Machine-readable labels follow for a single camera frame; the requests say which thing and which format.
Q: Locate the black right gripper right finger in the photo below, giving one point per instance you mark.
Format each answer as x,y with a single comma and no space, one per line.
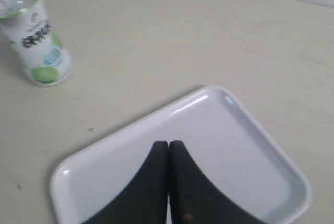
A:
194,198

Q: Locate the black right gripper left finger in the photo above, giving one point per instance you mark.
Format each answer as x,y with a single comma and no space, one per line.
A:
145,198

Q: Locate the clear plastic drink bottle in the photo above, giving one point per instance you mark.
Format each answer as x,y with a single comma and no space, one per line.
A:
26,24

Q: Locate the white rectangular plastic tray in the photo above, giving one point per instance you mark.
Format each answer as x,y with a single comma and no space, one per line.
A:
200,159

